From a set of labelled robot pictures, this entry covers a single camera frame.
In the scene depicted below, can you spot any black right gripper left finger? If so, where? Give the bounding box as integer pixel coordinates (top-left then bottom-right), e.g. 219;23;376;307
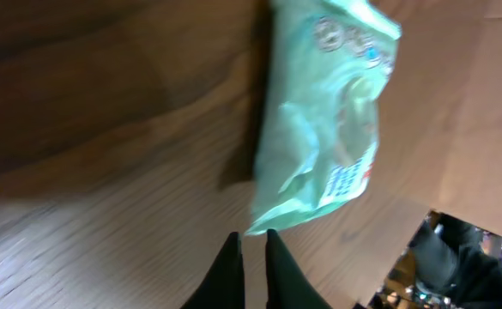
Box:
181;232;245;309

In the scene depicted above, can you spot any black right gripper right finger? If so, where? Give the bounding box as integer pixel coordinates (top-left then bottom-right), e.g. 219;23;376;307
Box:
265;229;331;309

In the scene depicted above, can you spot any teal snack packet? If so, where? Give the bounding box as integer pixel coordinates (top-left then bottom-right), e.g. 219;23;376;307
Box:
248;0;402;235

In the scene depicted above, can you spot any dark clutter beyond table edge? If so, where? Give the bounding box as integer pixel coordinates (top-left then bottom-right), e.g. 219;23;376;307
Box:
367;211;502;309

